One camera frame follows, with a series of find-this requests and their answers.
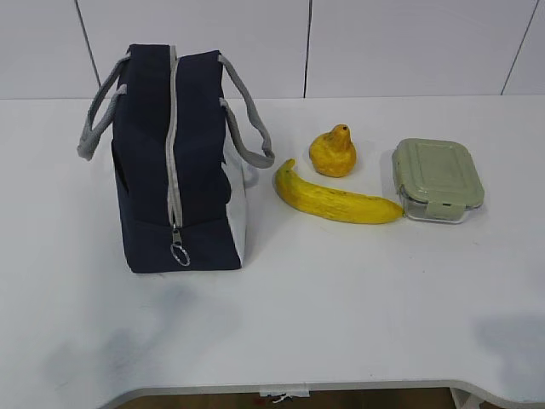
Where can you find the white tape on table edge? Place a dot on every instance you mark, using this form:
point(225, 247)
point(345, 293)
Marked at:
point(276, 394)

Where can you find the yellow pear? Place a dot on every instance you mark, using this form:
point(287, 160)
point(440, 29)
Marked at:
point(333, 153)

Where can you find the navy blue lunch bag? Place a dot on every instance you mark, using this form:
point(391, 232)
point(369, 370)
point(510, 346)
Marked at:
point(183, 127)

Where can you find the green lidded glass container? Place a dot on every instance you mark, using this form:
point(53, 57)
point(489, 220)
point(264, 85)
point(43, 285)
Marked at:
point(436, 181)

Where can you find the yellow banana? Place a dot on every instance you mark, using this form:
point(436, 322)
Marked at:
point(332, 204)

